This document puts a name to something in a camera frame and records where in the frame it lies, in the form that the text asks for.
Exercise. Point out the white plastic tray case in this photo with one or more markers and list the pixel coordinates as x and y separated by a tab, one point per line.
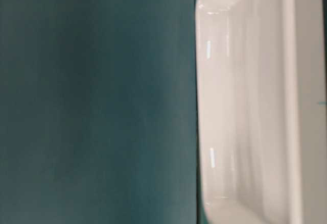
261	96

